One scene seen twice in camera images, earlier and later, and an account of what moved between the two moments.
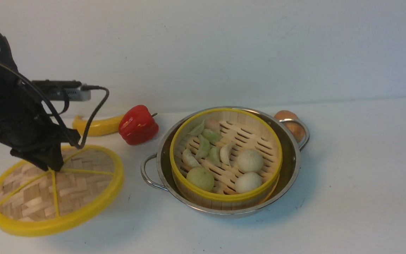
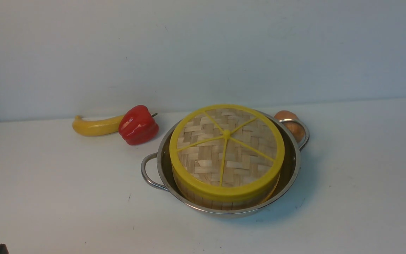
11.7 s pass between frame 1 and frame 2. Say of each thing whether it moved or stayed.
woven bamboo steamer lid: moved
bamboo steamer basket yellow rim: moved
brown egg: stayed
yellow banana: stayed
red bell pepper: stayed
